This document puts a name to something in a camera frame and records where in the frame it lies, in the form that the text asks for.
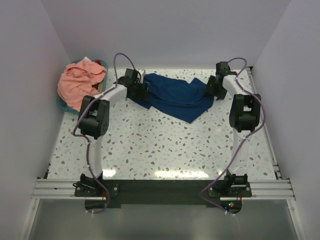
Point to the aluminium frame rail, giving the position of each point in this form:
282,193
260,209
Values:
260,189

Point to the dark blue t shirt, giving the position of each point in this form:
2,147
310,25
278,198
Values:
178,98

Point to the pink t shirt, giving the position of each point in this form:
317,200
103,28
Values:
77,80

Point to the beige garment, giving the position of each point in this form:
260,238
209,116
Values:
101,87

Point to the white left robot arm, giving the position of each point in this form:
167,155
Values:
94,116

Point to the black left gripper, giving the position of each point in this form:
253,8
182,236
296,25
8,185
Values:
144,90

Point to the teal plastic laundry basket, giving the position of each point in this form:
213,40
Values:
65,106

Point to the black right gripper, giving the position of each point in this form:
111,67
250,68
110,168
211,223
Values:
210,88

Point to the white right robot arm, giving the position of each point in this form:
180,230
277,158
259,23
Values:
244,115

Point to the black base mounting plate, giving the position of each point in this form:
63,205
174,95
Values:
226,194

